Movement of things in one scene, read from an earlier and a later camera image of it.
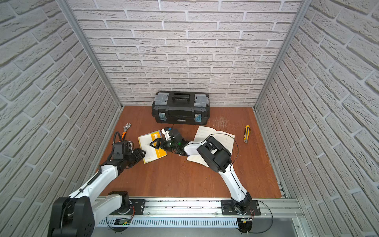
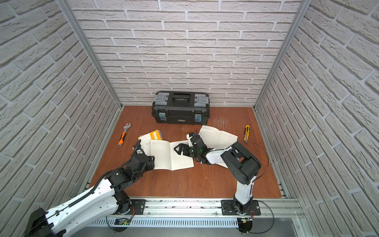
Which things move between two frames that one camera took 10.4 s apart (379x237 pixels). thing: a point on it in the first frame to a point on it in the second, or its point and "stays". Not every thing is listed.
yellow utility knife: [246, 134] stays
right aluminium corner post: [303, 8] stays
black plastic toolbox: [181, 107] stays
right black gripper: [159, 140] to [182, 145]
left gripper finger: [130, 145] to [138, 146]
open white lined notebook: [226, 140] stays
